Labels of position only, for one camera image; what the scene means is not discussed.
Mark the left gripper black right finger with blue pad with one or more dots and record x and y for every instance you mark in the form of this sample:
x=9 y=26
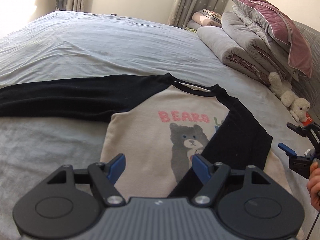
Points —
x=245 y=204

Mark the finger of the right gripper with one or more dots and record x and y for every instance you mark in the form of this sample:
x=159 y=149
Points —
x=303 y=131
x=288 y=151

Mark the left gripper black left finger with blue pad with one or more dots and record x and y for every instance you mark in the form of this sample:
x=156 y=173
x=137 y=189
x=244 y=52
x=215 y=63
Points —
x=69 y=201

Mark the beige black raglan bear shirt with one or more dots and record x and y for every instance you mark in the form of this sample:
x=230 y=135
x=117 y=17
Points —
x=159 y=123

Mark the person right hand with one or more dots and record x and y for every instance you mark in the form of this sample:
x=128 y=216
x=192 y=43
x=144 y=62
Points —
x=313 y=185

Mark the red paperback book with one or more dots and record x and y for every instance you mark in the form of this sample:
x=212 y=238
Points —
x=308 y=120

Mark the white plush toy dog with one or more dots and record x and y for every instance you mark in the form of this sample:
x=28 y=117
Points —
x=298 y=107

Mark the grey quilted headboard cover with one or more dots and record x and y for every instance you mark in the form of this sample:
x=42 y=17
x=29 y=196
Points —
x=308 y=86

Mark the upper folded grey quilt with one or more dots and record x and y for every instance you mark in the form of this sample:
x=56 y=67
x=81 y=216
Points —
x=270 y=56

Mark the folded grey quilt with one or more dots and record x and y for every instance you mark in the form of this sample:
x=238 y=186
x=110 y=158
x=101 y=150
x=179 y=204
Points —
x=270 y=56
x=232 y=54

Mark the lower folded grey quilt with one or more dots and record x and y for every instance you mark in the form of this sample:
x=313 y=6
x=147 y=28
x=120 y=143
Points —
x=232 y=54

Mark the light grey patterned quilt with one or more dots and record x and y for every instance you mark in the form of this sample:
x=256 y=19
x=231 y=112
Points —
x=253 y=26

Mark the grey bed sheet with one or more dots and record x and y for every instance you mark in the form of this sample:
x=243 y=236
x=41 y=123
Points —
x=64 y=45

